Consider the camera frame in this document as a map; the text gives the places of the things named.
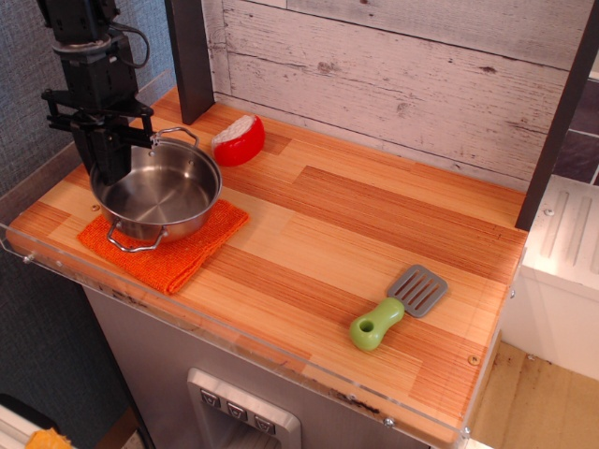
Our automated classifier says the dark upright post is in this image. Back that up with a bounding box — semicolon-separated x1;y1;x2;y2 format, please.
516;1;598;231
165;0;214;124

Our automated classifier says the silver dispenser panel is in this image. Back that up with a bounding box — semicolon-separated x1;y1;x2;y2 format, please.
187;368;302;448

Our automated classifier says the stainless steel pot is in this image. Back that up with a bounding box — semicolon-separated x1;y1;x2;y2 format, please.
90;127;223;253

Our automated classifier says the orange knitted towel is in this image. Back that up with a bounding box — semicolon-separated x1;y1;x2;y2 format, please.
78;200;250;295

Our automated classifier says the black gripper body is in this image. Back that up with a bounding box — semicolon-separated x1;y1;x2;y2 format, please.
41;39;153;148

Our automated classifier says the dark left upright post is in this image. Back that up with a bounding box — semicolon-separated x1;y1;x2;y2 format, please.
165;0;214;124

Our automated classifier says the silver toy fridge cabinet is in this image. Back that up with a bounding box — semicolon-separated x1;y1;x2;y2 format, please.
84;287;425;448

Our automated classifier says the yellow black object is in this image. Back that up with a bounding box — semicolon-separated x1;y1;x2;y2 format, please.
24;428;73;449

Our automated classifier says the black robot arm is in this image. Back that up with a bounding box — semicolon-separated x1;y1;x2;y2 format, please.
38;1;153;185

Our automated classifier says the clear acrylic edge guard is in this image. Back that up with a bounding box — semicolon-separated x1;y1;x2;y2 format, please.
0;69;528;443

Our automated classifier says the grey spatula green handle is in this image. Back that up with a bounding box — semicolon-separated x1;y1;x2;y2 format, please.
349;265;448;352

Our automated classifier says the red white cheese wedge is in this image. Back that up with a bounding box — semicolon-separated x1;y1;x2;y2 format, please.
211;115;266;167

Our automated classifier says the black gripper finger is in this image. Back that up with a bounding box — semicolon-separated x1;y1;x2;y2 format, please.
70;123;101;172
93;129;131;185

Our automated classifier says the white toy sink unit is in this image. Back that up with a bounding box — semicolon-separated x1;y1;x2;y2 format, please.
500;176;598;379

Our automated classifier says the dark right upright post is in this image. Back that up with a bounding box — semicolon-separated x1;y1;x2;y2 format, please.
516;1;598;231

